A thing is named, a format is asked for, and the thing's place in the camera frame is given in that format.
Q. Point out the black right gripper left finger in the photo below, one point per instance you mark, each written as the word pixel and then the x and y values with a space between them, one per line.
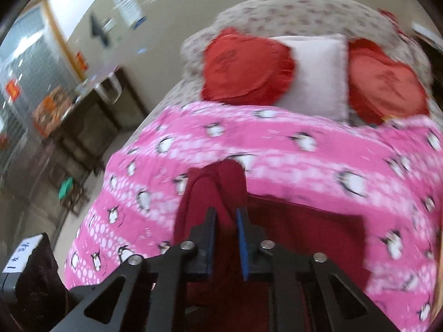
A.
pixel 146 294

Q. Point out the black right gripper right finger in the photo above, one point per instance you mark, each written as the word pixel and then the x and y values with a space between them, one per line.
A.
pixel 304 293

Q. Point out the dark red fleece garment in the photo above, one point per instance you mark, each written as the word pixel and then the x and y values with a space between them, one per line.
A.
pixel 226 302

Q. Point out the wooden stool green cushion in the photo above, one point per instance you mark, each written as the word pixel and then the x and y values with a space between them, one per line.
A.
pixel 72 195

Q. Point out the dark wooden desk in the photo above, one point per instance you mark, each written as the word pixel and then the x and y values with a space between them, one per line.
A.
pixel 82 125

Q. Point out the pink penguin print blanket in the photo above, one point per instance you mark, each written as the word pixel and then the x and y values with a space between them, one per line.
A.
pixel 391 176

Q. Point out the white tote bag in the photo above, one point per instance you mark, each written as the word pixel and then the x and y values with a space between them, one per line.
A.
pixel 110 89

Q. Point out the large red heart pillow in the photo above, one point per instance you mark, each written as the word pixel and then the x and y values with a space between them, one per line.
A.
pixel 242 69

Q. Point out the white square pillow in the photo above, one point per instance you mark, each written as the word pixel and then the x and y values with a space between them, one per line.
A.
pixel 320 80

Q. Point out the small red heart pillow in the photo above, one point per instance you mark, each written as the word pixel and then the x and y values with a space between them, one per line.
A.
pixel 381 88

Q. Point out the floral beige quilt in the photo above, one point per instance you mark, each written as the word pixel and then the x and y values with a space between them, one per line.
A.
pixel 270 18

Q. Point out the white wall poster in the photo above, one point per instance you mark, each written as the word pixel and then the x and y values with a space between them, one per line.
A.
pixel 131 12

